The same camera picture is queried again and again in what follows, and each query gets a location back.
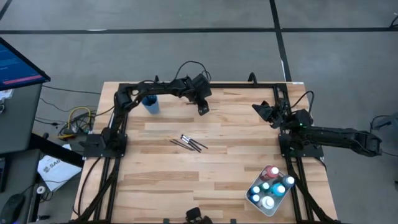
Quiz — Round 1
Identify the white plastic tray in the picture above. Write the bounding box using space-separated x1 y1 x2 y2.
244 164 295 218

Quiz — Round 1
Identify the black paint bottle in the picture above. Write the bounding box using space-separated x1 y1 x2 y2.
273 174 295 190

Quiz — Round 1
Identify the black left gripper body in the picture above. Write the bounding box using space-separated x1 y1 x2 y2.
183 73 213 116

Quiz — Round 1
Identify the white paper sheet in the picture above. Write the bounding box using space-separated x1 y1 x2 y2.
37 154 83 192

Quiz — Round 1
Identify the black computer mouse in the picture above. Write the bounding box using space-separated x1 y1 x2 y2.
0 193 26 224

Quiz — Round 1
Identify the monitor with blue screen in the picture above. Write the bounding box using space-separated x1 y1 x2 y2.
0 36 52 91

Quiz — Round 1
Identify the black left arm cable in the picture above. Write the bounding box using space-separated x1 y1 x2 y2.
174 60 212 82

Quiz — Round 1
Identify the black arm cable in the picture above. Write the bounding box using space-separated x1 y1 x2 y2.
290 90 315 114
174 60 212 82

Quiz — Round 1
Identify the blue plastic cup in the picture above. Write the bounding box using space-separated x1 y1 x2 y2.
141 95 161 115

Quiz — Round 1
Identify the thin brown paintbrush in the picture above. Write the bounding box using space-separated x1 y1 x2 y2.
172 139 195 152
169 139 192 152

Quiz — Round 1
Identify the turquoise paint bottle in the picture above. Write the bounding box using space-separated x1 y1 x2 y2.
269 183 287 197

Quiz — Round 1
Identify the black looped floor cable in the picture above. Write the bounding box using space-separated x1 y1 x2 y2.
369 114 398 157

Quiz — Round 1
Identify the grey desk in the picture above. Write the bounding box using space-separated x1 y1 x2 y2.
0 133 85 224

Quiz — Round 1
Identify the yellow floor cable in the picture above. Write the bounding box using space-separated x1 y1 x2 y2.
57 106 93 140

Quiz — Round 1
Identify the red paint bottle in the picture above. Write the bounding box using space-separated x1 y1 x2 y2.
259 164 280 183

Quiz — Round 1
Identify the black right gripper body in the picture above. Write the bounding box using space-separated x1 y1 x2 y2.
269 98 295 129

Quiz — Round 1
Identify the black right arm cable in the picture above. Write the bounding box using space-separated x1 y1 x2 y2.
290 90 315 114

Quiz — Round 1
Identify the white paint bottle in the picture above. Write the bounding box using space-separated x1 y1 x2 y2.
257 195 276 210

